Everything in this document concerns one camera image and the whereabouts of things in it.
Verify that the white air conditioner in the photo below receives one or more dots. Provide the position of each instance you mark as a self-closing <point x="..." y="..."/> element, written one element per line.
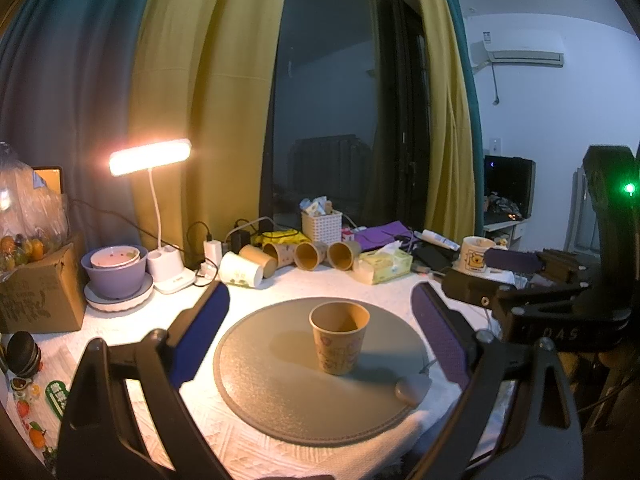
<point x="516" y="46"/>

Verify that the clear plastic fruit bag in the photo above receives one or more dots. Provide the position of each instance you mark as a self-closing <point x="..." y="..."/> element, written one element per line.
<point x="33" y="217"/>

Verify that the grey computer mouse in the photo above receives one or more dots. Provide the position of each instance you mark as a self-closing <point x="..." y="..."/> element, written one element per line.
<point x="412" y="390"/>

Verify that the black round object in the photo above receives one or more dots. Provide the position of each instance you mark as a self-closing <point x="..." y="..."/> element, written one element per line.
<point x="22" y="355"/>

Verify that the cardboard box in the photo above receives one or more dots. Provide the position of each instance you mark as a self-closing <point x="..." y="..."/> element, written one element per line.
<point x="46" y="296"/>

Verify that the yellow tissue pack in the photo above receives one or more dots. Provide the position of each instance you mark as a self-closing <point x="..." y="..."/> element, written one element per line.
<point x="382" y="264"/>

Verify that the small pink white bowl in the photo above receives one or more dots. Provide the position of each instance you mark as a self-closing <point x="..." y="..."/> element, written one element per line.
<point x="114" y="257"/>

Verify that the brown paper cup lying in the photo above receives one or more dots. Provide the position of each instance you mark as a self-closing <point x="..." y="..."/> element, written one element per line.
<point x="267" y="263"/>

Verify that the yellow curtain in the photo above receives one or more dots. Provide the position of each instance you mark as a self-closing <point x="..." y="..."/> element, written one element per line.
<point x="203" y="71"/>
<point x="450" y="207"/>

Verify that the yellow curtain left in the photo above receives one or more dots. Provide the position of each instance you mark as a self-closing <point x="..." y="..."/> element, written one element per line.
<point x="203" y="71"/>

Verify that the patterned paper cup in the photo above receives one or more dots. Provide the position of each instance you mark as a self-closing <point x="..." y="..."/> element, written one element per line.
<point x="338" y="328"/>
<point x="309" y="255"/>

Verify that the yellow packet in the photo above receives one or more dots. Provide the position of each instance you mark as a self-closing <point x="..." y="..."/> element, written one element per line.
<point x="285" y="237"/>

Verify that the fruit printed plastic bag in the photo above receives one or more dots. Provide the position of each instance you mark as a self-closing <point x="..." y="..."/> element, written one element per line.
<point x="36" y="405"/>

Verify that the brown paper cup right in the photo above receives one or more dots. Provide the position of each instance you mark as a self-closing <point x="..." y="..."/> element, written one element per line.
<point x="342" y="255"/>

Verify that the white cartoon mug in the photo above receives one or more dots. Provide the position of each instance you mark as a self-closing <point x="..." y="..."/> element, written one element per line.
<point x="472" y="255"/>

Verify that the white desk lamp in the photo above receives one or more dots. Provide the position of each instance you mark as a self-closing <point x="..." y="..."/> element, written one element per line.
<point x="164" y="262"/>

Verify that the blue grey curtain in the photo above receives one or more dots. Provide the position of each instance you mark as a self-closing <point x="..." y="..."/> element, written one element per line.
<point x="66" y="69"/>

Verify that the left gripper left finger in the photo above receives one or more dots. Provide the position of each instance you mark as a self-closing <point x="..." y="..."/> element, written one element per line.
<point x="100" y="437"/>

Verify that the yellow curtain right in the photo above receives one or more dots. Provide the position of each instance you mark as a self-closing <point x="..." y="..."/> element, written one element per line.
<point x="450" y="207"/>

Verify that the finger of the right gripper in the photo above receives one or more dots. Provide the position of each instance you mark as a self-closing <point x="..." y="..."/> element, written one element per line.
<point x="511" y="260"/>
<point x="480" y="292"/>

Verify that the white tube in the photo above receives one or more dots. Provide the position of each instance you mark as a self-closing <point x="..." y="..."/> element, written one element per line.
<point x="438" y="240"/>

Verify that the purple cloth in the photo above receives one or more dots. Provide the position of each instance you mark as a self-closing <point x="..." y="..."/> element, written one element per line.
<point x="379" y="236"/>

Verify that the patterned paper cup lying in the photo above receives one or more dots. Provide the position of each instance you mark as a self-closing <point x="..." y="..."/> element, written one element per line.
<point x="309" y="255"/>

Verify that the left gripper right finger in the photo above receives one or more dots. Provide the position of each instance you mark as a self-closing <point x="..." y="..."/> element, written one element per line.
<point x="540" y="437"/>

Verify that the white woven basket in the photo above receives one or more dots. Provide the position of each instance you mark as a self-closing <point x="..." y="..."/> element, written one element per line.
<point x="326" y="228"/>

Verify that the white paper cup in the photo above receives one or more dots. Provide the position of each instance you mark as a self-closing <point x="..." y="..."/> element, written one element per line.
<point x="238" y="271"/>

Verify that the purple bowl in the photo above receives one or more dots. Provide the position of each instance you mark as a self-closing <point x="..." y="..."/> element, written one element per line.
<point x="119" y="283"/>

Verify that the round grey placemat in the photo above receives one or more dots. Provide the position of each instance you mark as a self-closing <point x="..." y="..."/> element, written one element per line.
<point x="267" y="371"/>

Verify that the white charger plug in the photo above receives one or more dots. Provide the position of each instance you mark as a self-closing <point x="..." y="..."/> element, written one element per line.
<point x="212" y="252"/>

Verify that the black monitor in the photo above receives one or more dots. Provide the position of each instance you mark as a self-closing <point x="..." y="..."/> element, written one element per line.
<point x="509" y="187"/>

